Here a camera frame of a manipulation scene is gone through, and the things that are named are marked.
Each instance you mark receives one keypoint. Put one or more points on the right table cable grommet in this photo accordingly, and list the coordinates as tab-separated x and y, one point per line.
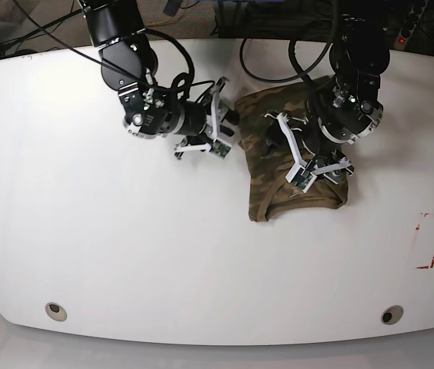
392	315

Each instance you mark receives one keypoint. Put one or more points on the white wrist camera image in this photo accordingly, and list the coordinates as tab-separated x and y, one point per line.
306	170
219	136

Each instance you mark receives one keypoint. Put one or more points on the camouflage T-shirt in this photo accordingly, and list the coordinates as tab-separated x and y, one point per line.
270	193

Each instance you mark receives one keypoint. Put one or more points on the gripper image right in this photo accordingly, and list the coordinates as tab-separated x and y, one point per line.
315	139

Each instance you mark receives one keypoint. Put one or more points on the black power strip red switch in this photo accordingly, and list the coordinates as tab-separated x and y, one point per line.
414	15

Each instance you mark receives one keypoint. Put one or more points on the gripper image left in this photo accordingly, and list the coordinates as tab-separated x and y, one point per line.
194	117

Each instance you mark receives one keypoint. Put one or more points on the black tripod on floor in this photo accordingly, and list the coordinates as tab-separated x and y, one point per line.
13	47

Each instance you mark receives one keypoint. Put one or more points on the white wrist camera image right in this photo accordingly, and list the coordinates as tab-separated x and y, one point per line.
306	170

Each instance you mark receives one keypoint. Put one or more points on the table cable grommet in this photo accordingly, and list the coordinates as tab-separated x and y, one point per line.
56	312
392	315

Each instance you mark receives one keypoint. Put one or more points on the left table cable grommet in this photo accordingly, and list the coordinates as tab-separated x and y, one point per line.
56	312

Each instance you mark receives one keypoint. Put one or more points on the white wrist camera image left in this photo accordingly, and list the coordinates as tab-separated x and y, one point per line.
219	136

